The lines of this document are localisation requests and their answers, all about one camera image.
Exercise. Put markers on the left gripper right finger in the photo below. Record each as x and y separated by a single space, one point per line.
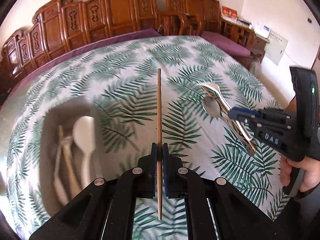
215 209

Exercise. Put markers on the red gift box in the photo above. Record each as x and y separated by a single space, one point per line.
229 14

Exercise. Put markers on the carved wooden armchair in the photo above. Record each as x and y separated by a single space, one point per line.
205 15

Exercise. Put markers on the white wall cabinet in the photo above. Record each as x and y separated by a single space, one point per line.
275 48

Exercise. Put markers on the green leaf tablecloth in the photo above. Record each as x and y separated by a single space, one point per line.
121 82

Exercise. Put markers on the white plastic fork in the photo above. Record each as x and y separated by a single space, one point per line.
58 185

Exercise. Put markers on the grey metal tray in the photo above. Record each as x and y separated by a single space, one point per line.
65 114

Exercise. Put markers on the wooden side table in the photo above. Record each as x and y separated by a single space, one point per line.
258 47

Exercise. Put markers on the wooden chopstick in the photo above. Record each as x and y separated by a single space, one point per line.
159 145

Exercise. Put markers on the metal spoon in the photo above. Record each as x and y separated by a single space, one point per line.
212 108

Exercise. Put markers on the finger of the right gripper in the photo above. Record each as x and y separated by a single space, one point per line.
237 113

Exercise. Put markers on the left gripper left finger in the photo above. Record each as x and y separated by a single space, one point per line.
105 208

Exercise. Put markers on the purple bench cushion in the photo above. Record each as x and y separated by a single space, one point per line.
79 51

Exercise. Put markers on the white plastic spoon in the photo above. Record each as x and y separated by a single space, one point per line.
84 138

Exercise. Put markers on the purple armchair cushion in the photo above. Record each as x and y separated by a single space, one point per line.
228 46

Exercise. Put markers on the long carved wooden bench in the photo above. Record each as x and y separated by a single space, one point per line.
61 26

